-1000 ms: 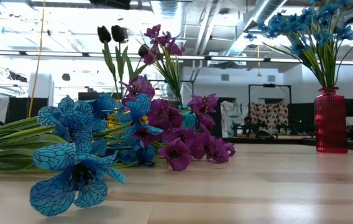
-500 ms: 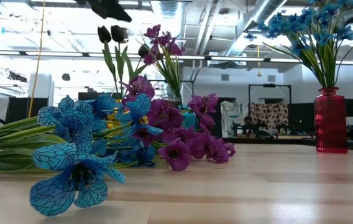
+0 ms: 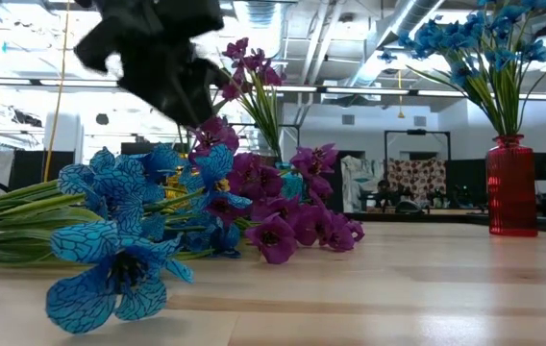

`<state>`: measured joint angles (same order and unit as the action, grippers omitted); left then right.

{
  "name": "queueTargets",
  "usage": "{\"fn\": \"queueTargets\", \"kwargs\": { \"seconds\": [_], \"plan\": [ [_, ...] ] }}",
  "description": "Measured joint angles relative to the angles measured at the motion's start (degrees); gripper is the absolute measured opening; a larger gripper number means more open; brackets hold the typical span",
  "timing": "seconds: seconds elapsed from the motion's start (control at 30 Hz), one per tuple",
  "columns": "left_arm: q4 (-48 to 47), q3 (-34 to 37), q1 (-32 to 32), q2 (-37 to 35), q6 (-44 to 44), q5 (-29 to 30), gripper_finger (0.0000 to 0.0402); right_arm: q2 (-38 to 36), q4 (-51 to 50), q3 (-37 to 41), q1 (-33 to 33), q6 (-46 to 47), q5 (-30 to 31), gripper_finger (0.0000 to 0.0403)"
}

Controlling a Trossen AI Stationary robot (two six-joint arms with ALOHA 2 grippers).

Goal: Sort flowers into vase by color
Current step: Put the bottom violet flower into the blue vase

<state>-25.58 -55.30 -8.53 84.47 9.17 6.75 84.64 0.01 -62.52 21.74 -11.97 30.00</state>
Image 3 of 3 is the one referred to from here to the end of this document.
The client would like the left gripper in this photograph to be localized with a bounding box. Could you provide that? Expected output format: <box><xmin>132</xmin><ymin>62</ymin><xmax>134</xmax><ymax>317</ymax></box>
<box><xmin>73</xmin><ymin>0</ymin><xmax>230</xmax><ymax>129</ymax></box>

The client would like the purple artificial flower bunch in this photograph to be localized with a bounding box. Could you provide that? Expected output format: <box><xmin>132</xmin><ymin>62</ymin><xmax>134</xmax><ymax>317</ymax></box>
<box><xmin>188</xmin><ymin>116</ymin><xmax>366</xmax><ymax>265</ymax></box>
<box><xmin>212</xmin><ymin>37</ymin><xmax>286</xmax><ymax>164</ymax></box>

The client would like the blue artificial flower bunch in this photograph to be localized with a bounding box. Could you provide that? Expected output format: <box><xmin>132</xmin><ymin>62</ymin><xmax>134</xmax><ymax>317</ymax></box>
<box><xmin>381</xmin><ymin>9</ymin><xmax>509</xmax><ymax>138</ymax></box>
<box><xmin>0</xmin><ymin>143</ymin><xmax>253</xmax><ymax>335</ymax></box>
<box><xmin>464</xmin><ymin>0</ymin><xmax>546</xmax><ymax>138</ymax></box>

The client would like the red ribbed glass vase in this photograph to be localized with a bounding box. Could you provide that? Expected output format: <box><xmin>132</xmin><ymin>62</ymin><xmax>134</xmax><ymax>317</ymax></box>
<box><xmin>485</xmin><ymin>134</ymin><xmax>539</xmax><ymax>238</ymax></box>

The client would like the teal glass vase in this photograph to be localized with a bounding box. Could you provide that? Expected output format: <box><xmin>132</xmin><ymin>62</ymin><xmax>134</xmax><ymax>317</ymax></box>
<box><xmin>280</xmin><ymin>161</ymin><xmax>306</xmax><ymax>201</ymax></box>

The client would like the long ceiling light bar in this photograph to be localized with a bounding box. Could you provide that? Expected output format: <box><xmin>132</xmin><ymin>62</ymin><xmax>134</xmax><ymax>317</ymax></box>
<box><xmin>0</xmin><ymin>76</ymin><xmax>546</xmax><ymax>102</ymax></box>

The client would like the white teal patterned cloth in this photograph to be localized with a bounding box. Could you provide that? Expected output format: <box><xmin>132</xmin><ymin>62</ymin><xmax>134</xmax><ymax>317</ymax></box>
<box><xmin>341</xmin><ymin>154</ymin><xmax>385</xmax><ymax>213</ymax></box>

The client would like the black background workstation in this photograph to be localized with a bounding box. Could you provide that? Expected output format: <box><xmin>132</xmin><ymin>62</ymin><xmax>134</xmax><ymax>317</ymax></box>
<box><xmin>358</xmin><ymin>185</ymin><xmax>447</xmax><ymax>215</ymax></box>

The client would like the brown dotted cloth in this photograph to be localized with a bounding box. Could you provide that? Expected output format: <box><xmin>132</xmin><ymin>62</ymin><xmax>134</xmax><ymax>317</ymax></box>
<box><xmin>385</xmin><ymin>157</ymin><xmax>448</xmax><ymax>209</ymax></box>

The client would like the silver air duct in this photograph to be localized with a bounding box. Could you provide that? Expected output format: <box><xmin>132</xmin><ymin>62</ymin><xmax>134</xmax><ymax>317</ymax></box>
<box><xmin>232</xmin><ymin>0</ymin><xmax>296</xmax><ymax>126</ymax></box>
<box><xmin>347</xmin><ymin>0</ymin><xmax>447</xmax><ymax>90</ymax></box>

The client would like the yellow hanging cord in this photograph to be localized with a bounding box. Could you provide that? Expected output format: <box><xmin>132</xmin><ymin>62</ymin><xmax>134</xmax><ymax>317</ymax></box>
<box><xmin>43</xmin><ymin>0</ymin><xmax>72</xmax><ymax>183</ymax></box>

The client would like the black stand frame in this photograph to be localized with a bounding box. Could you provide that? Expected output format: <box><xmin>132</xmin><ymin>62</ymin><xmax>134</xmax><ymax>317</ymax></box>
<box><xmin>383</xmin><ymin>128</ymin><xmax>452</xmax><ymax>162</ymax></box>

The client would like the black aluminium table frame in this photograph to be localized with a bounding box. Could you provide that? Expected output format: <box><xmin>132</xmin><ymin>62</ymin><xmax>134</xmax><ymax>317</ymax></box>
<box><xmin>344</xmin><ymin>210</ymin><xmax>546</xmax><ymax>235</ymax></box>

